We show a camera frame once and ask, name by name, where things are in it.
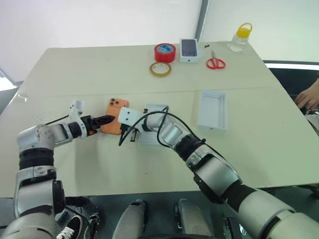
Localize clear jar yellow lid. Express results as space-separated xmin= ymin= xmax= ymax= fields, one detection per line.
xmin=227 ymin=22 xmax=253 ymax=53

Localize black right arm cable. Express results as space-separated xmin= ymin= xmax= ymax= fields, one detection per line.
xmin=118 ymin=105 xmax=207 ymax=147

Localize clear yellowish tape roll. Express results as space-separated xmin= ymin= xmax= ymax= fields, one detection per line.
xmin=149 ymin=61 xmax=172 ymax=78

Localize silver metal object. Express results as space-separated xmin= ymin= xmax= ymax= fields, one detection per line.
xmin=304 ymin=109 xmax=319 ymax=136

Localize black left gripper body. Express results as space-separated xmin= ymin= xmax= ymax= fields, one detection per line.
xmin=83 ymin=115 xmax=100 ymax=137

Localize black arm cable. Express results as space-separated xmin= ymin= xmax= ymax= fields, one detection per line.
xmin=45 ymin=114 xmax=71 ymax=125
xmin=118 ymin=105 xmax=207 ymax=147

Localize orange phone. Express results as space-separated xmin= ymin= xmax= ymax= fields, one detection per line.
xmin=100 ymin=98 xmax=131 ymax=136

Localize white printed phone box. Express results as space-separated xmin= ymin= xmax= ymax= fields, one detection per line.
xmin=179 ymin=38 xmax=201 ymax=64

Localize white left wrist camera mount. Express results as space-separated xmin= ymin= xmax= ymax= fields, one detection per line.
xmin=69 ymin=99 xmax=89 ymax=138

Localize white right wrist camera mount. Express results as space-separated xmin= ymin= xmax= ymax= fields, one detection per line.
xmin=117 ymin=107 xmax=146 ymax=127

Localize red handled scissors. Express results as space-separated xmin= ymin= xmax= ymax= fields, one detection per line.
xmin=206 ymin=50 xmax=227 ymax=71

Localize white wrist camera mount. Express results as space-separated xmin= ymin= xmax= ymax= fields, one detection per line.
xmin=69 ymin=99 xmax=89 ymax=138
xmin=117 ymin=107 xmax=146 ymax=127

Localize grey metal pole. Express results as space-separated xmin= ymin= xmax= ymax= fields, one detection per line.
xmin=194 ymin=0 xmax=210 ymax=43

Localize red tape roll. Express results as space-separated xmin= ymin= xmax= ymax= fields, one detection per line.
xmin=154 ymin=42 xmax=177 ymax=63

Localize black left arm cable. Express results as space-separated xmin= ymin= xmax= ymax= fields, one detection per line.
xmin=45 ymin=114 xmax=71 ymax=125

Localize black sneaker white laces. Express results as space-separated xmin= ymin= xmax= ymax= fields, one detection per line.
xmin=55 ymin=215 xmax=85 ymax=239

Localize grey rounded robot leg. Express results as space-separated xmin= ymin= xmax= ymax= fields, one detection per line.
xmin=112 ymin=199 xmax=148 ymax=239
xmin=173 ymin=198 xmax=213 ymax=239

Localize bystander bare hand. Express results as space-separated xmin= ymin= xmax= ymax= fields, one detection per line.
xmin=294 ymin=79 xmax=319 ymax=111

